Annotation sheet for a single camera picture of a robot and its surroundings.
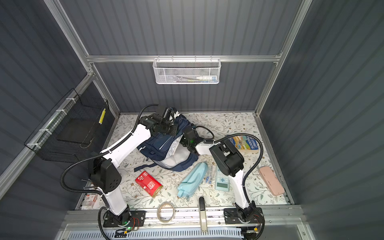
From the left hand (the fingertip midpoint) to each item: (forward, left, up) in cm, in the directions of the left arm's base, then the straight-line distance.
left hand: (180, 131), depth 83 cm
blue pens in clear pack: (-18, -18, -20) cm, 32 cm away
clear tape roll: (-36, +11, -20) cm, 42 cm away
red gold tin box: (-23, +17, -21) cm, 35 cm away
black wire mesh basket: (-8, +53, +8) cm, 55 cm away
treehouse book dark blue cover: (+3, -41, -17) cm, 45 cm away
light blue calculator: (-21, -24, -20) cm, 37 cm away
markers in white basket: (+30, -8, +14) cm, 34 cm away
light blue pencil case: (-22, -7, -16) cm, 28 cm away
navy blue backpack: (-9, +8, -6) cm, 13 cm away
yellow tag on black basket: (+7, +44, +5) cm, 45 cm away
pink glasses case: (-22, -51, -17) cm, 58 cm away
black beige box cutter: (-38, -12, -17) cm, 44 cm away
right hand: (+7, +5, -12) cm, 15 cm away
